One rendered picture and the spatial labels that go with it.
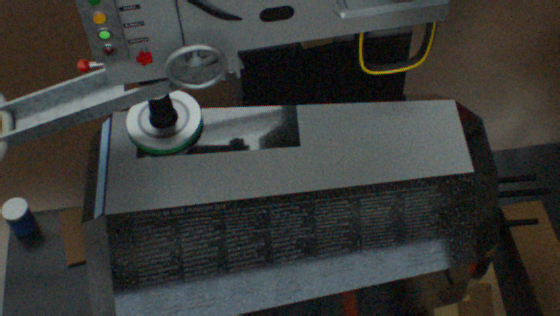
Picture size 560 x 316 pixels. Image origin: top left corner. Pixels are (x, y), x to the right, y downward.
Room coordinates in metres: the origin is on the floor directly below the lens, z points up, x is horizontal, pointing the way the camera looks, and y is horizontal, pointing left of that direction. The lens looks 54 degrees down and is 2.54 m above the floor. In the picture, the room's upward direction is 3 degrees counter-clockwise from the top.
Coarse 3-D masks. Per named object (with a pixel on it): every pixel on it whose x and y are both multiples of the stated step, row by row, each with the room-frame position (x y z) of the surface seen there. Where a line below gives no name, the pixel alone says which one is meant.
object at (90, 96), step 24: (96, 72) 1.38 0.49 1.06; (216, 72) 1.31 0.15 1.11; (24, 96) 1.36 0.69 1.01; (48, 96) 1.36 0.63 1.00; (72, 96) 1.36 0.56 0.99; (96, 96) 1.34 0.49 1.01; (120, 96) 1.28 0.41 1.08; (144, 96) 1.29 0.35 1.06; (24, 120) 1.31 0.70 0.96; (48, 120) 1.25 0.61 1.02; (72, 120) 1.26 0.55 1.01
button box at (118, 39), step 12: (84, 0) 1.21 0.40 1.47; (108, 0) 1.22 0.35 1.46; (84, 12) 1.21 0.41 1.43; (108, 12) 1.22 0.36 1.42; (84, 24) 1.21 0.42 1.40; (96, 24) 1.21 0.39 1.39; (108, 24) 1.22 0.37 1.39; (120, 24) 1.22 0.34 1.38; (96, 36) 1.21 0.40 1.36; (120, 36) 1.22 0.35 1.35; (96, 48) 1.21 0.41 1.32; (120, 48) 1.22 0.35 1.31; (96, 60) 1.21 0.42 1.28; (108, 60) 1.21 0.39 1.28; (120, 60) 1.22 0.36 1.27
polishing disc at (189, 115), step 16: (176, 96) 1.43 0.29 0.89; (128, 112) 1.38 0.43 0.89; (144, 112) 1.37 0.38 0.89; (192, 112) 1.36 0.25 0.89; (128, 128) 1.32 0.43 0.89; (144, 128) 1.31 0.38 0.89; (176, 128) 1.31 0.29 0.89; (192, 128) 1.30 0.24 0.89; (144, 144) 1.26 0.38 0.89; (160, 144) 1.25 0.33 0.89; (176, 144) 1.25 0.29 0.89
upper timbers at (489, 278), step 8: (488, 272) 1.15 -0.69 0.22; (480, 280) 1.12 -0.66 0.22; (488, 280) 1.12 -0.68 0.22; (496, 280) 1.12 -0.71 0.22; (496, 288) 1.09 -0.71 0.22; (496, 296) 1.06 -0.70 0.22; (456, 304) 1.04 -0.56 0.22; (496, 304) 1.03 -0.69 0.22; (432, 312) 1.02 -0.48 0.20; (440, 312) 1.01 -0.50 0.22; (448, 312) 1.01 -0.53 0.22; (456, 312) 1.01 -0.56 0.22; (496, 312) 1.00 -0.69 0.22; (504, 312) 1.00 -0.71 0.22
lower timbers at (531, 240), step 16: (512, 208) 1.47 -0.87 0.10; (528, 208) 1.46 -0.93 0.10; (544, 224) 1.39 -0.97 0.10; (512, 240) 1.34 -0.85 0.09; (528, 240) 1.33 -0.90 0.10; (544, 240) 1.32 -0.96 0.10; (512, 256) 1.30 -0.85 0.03; (528, 256) 1.26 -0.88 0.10; (544, 256) 1.26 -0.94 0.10; (528, 272) 1.20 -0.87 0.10; (544, 272) 1.19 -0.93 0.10; (528, 288) 1.15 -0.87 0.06; (544, 288) 1.13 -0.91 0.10; (544, 304) 1.07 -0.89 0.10
